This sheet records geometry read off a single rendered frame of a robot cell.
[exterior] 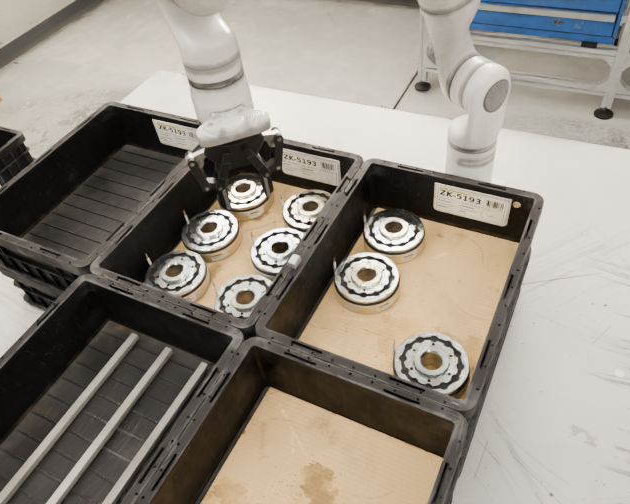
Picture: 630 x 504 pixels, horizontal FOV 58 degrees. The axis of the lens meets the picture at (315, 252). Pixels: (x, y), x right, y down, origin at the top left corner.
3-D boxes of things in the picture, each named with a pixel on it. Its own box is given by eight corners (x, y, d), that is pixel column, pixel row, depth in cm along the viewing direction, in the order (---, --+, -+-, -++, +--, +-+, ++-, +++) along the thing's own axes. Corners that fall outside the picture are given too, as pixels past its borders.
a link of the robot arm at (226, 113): (201, 151, 68) (187, 106, 63) (186, 105, 75) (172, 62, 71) (273, 131, 69) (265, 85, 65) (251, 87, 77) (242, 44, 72)
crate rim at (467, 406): (367, 166, 100) (367, 155, 98) (543, 206, 89) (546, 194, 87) (252, 342, 77) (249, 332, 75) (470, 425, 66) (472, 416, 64)
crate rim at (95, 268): (227, 135, 111) (224, 125, 109) (367, 166, 100) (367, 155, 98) (90, 280, 88) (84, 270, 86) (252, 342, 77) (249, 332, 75)
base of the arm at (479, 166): (455, 185, 124) (461, 119, 112) (495, 199, 120) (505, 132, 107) (435, 210, 120) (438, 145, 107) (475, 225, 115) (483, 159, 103)
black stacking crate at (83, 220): (128, 146, 129) (109, 103, 121) (236, 173, 118) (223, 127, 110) (-6, 267, 106) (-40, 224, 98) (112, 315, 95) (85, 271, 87)
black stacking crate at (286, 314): (370, 207, 107) (367, 159, 98) (532, 248, 95) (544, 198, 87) (266, 378, 84) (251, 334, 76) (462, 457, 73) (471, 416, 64)
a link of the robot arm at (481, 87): (521, 61, 94) (508, 145, 106) (480, 42, 100) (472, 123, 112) (480, 83, 91) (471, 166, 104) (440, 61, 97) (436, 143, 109)
